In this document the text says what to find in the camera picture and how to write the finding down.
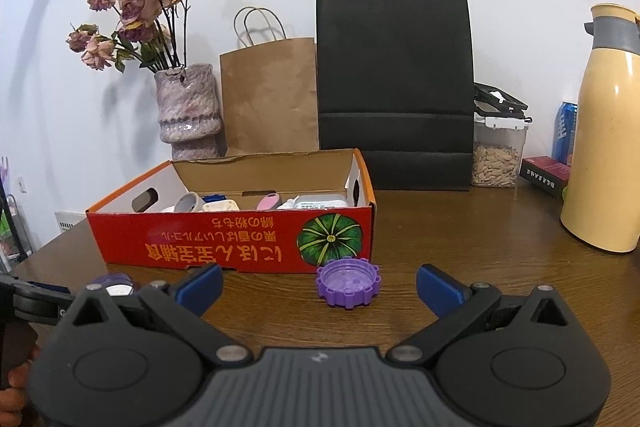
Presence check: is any white tape roll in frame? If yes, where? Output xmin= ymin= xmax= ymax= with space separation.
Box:
xmin=174 ymin=192 xmax=204 ymax=213

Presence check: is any white cube charger plug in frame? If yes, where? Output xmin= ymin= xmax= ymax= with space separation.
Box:
xmin=202 ymin=199 xmax=240 ymax=212

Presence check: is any blue toothed plastic lid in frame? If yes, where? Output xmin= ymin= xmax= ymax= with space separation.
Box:
xmin=202 ymin=194 xmax=227 ymax=202

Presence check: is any pink pet grooming brush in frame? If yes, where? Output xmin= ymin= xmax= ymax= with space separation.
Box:
xmin=256 ymin=192 xmax=282 ymax=211

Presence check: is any purple toothed plastic lid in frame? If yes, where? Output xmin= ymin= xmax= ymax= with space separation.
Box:
xmin=316 ymin=258 xmax=382 ymax=310

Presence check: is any clear white plastic jar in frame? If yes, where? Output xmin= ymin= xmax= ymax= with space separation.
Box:
xmin=293 ymin=194 xmax=349 ymax=210

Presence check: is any white spray bottle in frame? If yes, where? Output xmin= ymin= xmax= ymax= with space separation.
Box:
xmin=277 ymin=198 xmax=296 ymax=210

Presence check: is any person left hand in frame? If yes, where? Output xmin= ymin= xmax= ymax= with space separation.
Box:
xmin=0 ymin=345 xmax=40 ymax=426

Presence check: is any red cardboard box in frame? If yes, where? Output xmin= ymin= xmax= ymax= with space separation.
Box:
xmin=87 ymin=150 xmax=375 ymax=273

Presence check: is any dark red small box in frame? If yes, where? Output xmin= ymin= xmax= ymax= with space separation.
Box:
xmin=520 ymin=156 xmax=570 ymax=198

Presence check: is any pink marbled ceramic vase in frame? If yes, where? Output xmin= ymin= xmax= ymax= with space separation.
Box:
xmin=154 ymin=64 xmax=222 ymax=160

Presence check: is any yellow thermos jug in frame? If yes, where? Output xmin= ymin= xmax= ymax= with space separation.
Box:
xmin=560 ymin=3 xmax=639 ymax=254

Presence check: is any clear seed container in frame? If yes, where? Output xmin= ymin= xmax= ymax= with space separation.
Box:
xmin=471 ymin=82 xmax=533 ymax=188

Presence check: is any blue drink can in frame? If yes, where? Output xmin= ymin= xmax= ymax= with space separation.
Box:
xmin=552 ymin=102 xmax=578 ymax=166

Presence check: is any brown paper bag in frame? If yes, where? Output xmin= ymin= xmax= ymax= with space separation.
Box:
xmin=220 ymin=25 xmax=319 ymax=156

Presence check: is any black paper bag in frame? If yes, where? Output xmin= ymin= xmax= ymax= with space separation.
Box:
xmin=316 ymin=0 xmax=474 ymax=191

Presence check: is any dried rose bouquet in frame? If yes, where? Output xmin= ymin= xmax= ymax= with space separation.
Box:
xmin=66 ymin=0 xmax=190 ymax=72

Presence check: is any wire storage rack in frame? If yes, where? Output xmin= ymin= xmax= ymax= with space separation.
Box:
xmin=0 ymin=194 xmax=34 ymax=273

